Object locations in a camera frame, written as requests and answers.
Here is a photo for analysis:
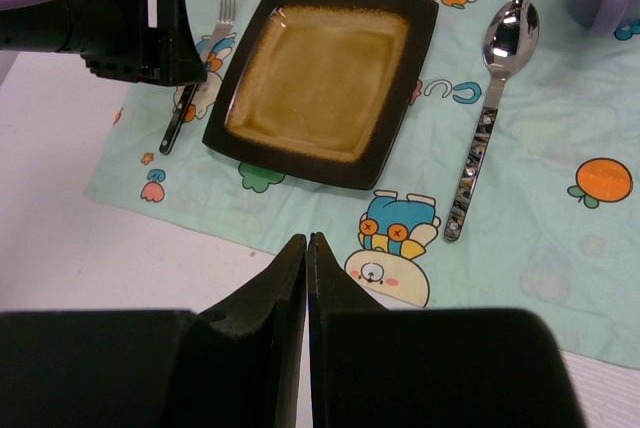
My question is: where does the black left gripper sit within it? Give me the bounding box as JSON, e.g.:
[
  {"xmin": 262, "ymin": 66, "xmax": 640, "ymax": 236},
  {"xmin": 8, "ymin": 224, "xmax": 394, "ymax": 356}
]
[{"xmin": 1, "ymin": 0, "xmax": 206, "ymax": 86}]

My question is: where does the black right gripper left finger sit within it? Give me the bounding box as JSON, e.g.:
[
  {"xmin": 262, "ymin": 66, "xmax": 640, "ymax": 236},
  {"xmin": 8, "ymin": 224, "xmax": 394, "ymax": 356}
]
[{"xmin": 1, "ymin": 235, "xmax": 306, "ymax": 427}]

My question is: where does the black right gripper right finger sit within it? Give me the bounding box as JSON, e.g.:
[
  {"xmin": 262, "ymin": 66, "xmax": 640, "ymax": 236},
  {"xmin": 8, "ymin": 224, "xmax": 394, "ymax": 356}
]
[{"xmin": 307, "ymin": 233, "xmax": 586, "ymax": 427}]

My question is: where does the silver fork patterned handle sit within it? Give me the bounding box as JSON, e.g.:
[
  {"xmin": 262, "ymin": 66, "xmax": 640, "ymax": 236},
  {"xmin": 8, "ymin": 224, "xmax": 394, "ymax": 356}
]
[{"xmin": 159, "ymin": 0, "xmax": 236, "ymax": 155}]

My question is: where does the square brown glazed plate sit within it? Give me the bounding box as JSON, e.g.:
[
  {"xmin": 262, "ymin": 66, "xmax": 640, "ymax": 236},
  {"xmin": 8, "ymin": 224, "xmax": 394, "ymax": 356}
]
[{"xmin": 202, "ymin": 0, "xmax": 439, "ymax": 190}]

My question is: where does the green cartoon print cloth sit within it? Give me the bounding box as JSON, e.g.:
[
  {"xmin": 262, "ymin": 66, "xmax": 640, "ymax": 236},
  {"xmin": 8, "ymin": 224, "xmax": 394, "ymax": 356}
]
[{"xmin": 87, "ymin": 0, "xmax": 639, "ymax": 368}]

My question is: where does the silver spoon patterned handle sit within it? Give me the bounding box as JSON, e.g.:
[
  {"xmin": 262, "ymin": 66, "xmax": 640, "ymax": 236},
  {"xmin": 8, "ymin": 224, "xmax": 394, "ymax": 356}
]
[{"xmin": 444, "ymin": 0, "xmax": 540, "ymax": 242}]

